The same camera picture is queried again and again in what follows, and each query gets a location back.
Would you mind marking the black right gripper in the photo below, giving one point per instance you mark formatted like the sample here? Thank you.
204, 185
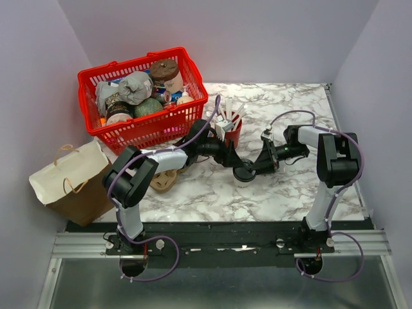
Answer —
267, 161

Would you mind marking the red ribbed cup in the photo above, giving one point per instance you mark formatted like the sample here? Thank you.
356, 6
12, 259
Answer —
234, 134

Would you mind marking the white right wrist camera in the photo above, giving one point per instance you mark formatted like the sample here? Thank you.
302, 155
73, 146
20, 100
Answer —
267, 135

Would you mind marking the black plastic cup lid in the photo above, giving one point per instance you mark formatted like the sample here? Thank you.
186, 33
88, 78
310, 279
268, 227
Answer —
244, 174

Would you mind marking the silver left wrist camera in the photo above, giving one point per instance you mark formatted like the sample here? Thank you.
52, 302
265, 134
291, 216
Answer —
223, 126

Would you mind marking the blue white can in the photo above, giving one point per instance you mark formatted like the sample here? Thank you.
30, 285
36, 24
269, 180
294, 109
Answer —
164, 96

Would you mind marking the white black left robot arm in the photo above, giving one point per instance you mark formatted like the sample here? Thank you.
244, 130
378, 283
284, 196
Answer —
130, 176

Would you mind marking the white paper coffee cup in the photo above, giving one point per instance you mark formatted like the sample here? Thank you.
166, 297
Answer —
243, 182

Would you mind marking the grey crumpled bag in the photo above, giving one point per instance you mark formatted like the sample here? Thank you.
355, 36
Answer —
133, 89

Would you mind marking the brown paper bag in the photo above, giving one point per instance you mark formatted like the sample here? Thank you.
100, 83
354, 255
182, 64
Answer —
72, 184

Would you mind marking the brown lidded round container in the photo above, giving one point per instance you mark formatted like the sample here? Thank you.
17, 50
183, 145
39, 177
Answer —
166, 73

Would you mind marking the cardboard cup carrier tray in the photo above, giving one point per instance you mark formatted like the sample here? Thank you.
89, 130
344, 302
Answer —
164, 181

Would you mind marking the black gold labelled jar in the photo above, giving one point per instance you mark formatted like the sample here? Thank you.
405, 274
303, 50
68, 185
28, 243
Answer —
117, 110

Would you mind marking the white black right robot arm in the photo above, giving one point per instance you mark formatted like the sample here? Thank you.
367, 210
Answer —
338, 166

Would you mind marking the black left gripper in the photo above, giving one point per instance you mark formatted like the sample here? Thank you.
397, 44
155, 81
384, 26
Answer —
228, 157

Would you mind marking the red plastic shopping basket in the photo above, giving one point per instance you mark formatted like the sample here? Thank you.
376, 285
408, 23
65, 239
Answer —
171, 123

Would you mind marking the small white pump bottle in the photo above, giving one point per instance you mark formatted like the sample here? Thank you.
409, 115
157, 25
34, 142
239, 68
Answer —
185, 97

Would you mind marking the green round melon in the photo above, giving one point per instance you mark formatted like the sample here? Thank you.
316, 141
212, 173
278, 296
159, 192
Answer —
147, 107

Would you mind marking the black mounting base rail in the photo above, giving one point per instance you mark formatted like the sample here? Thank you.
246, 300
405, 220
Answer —
197, 245

